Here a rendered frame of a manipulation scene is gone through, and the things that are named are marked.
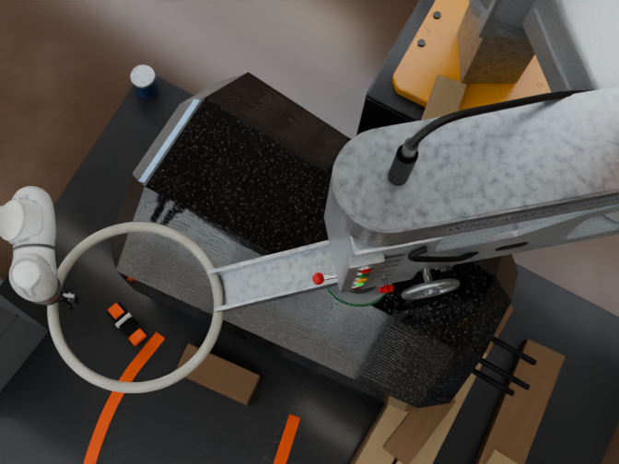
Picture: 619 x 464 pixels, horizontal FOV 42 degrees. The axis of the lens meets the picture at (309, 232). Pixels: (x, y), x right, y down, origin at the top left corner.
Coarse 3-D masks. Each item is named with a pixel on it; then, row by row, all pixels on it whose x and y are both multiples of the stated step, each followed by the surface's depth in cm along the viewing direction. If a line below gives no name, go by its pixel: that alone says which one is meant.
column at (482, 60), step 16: (464, 16) 260; (464, 32) 260; (464, 48) 261; (480, 48) 243; (496, 48) 244; (512, 48) 244; (528, 48) 244; (464, 64) 261; (480, 64) 254; (496, 64) 254; (512, 64) 255; (528, 64) 255; (464, 80) 265; (480, 80) 265; (496, 80) 265; (512, 80) 266
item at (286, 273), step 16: (272, 256) 227; (288, 256) 228; (304, 256) 229; (320, 256) 228; (208, 272) 230; (224, 272) 232; (240, 272) 233; (256, 272) 231; (272, 272) 230; (288, 272) 229; (304, 272) 228; (320, 272) 227; (224, 288) 233; (240, 288) 232; (256, 288) 230; (272, 288) 229; (288, 288) 228; (304, 288) 223; (320, 288) 225; (224, 304) 232; (240, 304) 226; (256, 304) 229
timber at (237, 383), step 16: (192, 352) 306; (176, 368) 304; (208, 368) 304; (224, 368) 304; (240, 368) 305; (208, 384) 303; (224, 384) 303; (240, 384) 303; (256, 384) 305; (240, 400) 302
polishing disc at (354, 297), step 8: (336, 288) 238; (368, 288) 239; (376, 288) 239; (336, 296) 238; (344, 296) 238; (352, 296) 238; (360, 296) 238; (368, 296) 238; (376, 296) 238; (360, 304) 238
